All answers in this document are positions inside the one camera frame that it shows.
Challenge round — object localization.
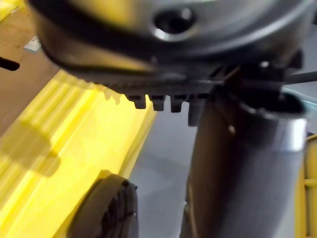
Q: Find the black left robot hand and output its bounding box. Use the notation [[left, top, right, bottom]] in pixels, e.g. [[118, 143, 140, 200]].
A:
[[27, 0, 317, 238]]

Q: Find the yellow shelf cart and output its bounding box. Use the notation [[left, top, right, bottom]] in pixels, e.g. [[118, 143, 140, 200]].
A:
[[0, 0, 157, 238]]

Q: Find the grey caster wheel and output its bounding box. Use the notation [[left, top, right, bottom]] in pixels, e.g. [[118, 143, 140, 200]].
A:
[[66, 170, 139, 238]]

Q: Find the brown cardboard box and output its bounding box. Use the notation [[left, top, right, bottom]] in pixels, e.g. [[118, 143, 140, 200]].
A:
[[0, 9, 65, 139]]

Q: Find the white label sticker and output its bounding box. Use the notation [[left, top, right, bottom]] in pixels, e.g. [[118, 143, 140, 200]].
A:
[[24, 36, 42, 53]]

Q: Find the yellow metal rack frame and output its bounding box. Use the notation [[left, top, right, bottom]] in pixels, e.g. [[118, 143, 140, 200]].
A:
[[296, 132, 317, 238]]

